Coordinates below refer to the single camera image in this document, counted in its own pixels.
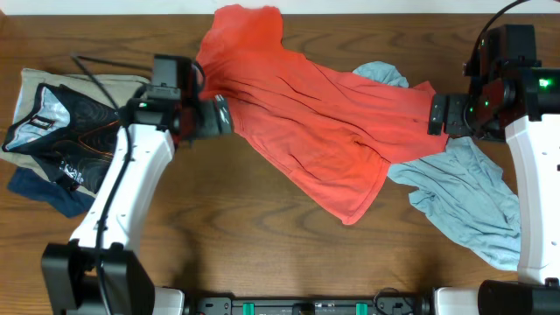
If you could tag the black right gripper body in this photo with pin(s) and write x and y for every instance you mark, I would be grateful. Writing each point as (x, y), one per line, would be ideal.
(467, 118)

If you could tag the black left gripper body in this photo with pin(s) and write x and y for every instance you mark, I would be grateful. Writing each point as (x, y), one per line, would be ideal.
(204, 119)

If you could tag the light blue t-shirt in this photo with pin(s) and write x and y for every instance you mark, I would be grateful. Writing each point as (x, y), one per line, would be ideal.
(461, 192)

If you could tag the red t-shirt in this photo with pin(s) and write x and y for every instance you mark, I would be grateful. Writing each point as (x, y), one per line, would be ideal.
(333, 134)

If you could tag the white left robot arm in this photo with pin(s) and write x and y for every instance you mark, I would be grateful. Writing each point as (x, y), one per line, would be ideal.
(98, 271)

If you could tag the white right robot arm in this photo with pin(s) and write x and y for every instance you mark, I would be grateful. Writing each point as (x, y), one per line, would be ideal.
(519, 106)

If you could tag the folded beige shirt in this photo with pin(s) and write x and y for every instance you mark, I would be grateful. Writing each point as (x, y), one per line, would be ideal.
(120, 87)

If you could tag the folded black patterned shirt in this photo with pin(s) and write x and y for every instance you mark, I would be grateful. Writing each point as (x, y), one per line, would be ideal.
(71, 136)

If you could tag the folded navy blue shirt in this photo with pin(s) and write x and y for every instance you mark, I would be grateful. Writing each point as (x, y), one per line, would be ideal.
(27, 183)

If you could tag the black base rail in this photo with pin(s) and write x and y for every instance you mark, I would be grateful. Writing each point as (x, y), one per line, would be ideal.
(387, 301)

